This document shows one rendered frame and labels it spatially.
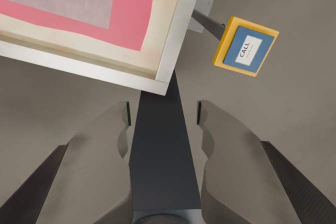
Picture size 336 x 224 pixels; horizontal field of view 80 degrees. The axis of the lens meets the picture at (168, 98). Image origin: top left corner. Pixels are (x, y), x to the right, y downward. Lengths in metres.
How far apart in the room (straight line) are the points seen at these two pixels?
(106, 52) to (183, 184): 0.38
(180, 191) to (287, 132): 1.80
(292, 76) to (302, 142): 0.76
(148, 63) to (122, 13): 0.13
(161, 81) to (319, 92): 1.76
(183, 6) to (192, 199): 0.43
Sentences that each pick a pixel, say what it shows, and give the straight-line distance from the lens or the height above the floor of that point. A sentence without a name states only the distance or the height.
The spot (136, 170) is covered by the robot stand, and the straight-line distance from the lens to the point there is 0.57.
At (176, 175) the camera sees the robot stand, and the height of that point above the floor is 1.11.
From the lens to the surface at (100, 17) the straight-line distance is 0.54.
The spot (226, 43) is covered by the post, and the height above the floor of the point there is 0.95.
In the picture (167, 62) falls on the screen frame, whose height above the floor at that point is 0.99.
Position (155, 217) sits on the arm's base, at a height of 1.21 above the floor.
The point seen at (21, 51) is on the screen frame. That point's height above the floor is 0.99.
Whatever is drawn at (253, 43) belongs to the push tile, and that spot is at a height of 0.97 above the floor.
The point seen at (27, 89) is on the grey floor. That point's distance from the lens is 1.94.
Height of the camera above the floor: 1.47
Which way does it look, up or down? 62 degrees down
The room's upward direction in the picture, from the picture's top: 175 degrees clockwise
